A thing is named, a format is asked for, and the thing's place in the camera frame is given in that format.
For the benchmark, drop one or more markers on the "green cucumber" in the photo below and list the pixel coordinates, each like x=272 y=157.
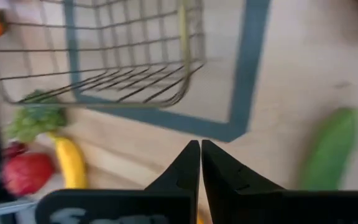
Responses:
x=331 y=149

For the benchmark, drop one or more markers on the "bright red apple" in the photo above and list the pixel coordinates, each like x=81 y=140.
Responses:
x=26 y=172

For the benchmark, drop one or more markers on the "yellow banana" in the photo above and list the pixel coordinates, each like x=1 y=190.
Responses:
x=70 y=163

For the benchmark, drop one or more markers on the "green grape bunch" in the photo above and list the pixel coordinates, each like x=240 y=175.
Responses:
x=36 y=119

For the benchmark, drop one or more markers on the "purple grape bunch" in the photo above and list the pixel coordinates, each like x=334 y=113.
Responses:
x=14 y=149

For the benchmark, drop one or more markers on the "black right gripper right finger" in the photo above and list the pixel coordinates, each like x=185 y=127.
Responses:
x=259 y=208

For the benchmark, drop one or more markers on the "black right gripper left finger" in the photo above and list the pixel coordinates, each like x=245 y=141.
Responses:
x=166 y=205

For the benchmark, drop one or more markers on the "silver frame plate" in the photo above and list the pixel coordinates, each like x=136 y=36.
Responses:
x=8 y=208

